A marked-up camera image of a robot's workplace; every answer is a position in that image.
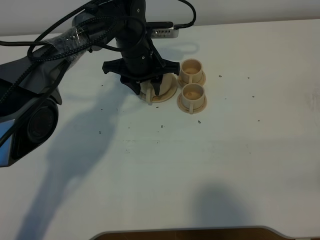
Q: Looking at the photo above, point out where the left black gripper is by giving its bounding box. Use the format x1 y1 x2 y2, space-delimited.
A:
102 37 180 96

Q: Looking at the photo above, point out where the beige ceramic teapot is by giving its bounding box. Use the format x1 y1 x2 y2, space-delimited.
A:
139 73 178 105

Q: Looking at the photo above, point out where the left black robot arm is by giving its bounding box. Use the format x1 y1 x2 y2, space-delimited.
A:
0 0 180 167

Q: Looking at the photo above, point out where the beige teapot saucer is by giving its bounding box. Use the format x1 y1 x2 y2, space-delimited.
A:
148 85 178 104

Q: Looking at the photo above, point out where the near beige cup saucer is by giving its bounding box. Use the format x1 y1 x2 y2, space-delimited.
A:
177 94 207 115

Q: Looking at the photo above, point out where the beige cup saucer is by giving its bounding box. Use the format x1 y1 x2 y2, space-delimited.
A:
177 71 206 87
177 94 207 115

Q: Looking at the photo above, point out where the far beige teacup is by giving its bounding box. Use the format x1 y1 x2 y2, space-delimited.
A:
179 58 203 84

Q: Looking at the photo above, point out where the beige teacup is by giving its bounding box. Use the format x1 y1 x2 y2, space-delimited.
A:
180 83 206 113
179 58 203 84

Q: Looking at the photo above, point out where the near beige teacup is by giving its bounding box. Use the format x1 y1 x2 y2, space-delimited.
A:
180 83 206 113

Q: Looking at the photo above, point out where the far beige cup saucer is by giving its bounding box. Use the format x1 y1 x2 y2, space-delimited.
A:
177 71 206 87

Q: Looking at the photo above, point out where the braided black cable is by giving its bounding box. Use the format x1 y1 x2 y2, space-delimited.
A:
0 0 197 101

